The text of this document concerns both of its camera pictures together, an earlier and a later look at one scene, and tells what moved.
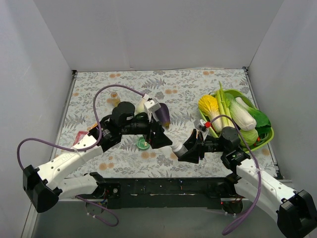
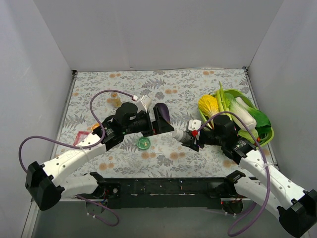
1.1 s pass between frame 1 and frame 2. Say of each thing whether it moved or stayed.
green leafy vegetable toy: stayed
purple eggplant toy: stayed
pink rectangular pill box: stayed
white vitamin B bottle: moved
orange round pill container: stayed
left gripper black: moved
